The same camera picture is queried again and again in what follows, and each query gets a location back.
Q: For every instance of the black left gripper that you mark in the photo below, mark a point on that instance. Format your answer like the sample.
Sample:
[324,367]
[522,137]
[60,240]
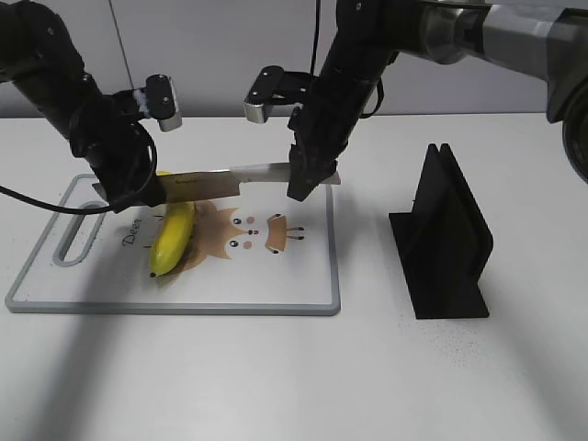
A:
[105,130]

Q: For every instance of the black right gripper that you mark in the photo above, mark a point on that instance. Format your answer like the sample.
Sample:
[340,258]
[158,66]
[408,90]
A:
[336,102]

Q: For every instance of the white handled cleaver knife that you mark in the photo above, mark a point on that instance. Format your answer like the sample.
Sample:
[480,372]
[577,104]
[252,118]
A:
[203,185]

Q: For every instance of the yellow plastic banana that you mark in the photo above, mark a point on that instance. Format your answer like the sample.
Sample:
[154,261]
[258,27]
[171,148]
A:
[172,239]

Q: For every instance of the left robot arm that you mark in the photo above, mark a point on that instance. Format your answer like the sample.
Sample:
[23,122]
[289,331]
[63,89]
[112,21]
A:
[40,60]

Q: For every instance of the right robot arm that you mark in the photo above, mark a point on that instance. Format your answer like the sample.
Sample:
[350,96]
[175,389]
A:
[545,42]

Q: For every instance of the grey rimmed deer cutting board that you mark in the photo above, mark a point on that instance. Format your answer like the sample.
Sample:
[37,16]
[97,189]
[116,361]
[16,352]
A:
[260,253]

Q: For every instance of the black knife stand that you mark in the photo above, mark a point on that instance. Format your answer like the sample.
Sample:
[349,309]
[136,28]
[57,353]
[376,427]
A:
[444,242]

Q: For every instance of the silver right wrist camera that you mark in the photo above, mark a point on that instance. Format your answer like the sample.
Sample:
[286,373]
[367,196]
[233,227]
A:
[275,87]

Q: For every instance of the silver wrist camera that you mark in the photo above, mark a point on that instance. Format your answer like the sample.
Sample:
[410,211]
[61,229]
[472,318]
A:
[275,87]
[157,100]

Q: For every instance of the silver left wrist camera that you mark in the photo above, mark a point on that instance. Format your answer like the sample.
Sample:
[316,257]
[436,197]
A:
[157,100]

